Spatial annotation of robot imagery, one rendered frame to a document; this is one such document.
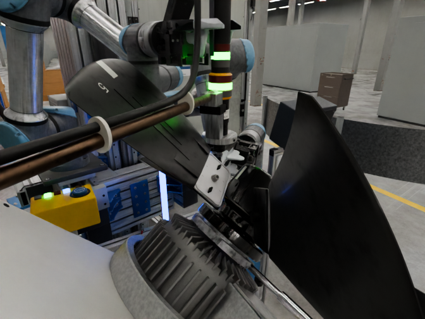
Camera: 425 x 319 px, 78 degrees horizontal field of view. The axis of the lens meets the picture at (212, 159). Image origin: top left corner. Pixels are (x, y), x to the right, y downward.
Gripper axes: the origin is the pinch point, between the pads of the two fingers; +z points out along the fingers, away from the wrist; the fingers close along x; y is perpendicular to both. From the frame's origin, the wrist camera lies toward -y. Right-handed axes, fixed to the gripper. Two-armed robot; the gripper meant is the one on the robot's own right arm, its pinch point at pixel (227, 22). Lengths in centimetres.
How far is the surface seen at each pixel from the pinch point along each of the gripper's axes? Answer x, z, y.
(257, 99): -545, -423, 131
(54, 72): -172, -908, 68
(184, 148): 10.9, 1.6, 19.1
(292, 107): -63, -24, 26
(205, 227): 11.4, 7.0, 31.5
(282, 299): 7.4, 20.4, 39.3
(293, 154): 13.2, 22.6, 13.5
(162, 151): 15.6, 2.4, 18.2
